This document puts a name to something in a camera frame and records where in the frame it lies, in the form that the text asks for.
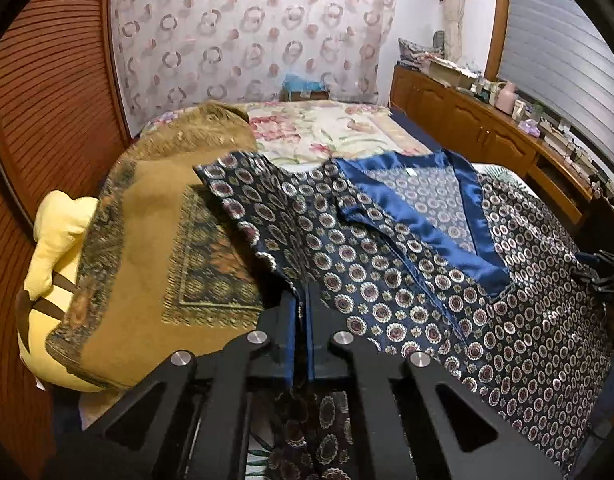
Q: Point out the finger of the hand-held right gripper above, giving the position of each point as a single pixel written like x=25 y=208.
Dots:
x=599 y=262

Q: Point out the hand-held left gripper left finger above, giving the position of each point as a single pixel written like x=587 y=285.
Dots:
x=289 y=360

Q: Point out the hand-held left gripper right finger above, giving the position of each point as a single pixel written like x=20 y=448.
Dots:
x=312 y=360

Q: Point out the navy medallion print pajama top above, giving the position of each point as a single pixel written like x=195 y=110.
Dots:
x=387 y=285

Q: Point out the pink bottle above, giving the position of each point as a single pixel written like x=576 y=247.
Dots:
x=506 y=97

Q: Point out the wooden cabinet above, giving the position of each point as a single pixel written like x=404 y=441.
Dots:
x=462 y=115

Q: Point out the brown patterned blanket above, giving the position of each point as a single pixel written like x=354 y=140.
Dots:
x=147 y=200

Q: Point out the navy mattress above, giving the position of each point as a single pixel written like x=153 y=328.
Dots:
x=412 y=130

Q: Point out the floral quilt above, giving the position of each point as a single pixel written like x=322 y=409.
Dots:
x=327 y=125

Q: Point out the cardboard box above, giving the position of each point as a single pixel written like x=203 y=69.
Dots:
x=449 y=72

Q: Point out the yellow plush pillow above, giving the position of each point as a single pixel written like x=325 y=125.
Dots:
x=52 y=240

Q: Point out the blue tissue box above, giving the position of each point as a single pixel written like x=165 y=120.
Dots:
x=304 y=87

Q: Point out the beige curtain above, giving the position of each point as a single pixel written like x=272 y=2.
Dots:
x=454 y=20

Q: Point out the wooden slatted door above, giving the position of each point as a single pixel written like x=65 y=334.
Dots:
x=52 y=85

